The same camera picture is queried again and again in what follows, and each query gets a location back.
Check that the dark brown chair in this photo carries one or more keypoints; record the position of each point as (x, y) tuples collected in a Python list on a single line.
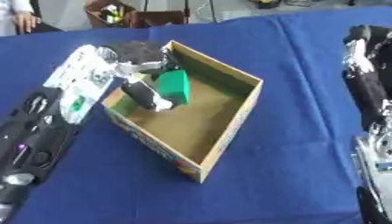
[(155, 18)]

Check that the brown box with items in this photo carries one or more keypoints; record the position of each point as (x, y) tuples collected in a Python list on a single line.
[(109, 14)]

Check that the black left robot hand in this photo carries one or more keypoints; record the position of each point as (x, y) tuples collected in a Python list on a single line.
[(140, 58)]

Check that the person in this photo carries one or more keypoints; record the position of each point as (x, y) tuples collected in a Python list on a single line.
[(20, 14)]

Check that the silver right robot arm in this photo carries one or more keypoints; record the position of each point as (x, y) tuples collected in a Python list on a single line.
[(376, 163)]

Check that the green rectangular block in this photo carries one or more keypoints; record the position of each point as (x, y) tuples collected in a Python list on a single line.
[(174, 86)]

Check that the tan cardboard box green inside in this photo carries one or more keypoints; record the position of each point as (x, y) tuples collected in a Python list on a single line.
[(194, 116)]

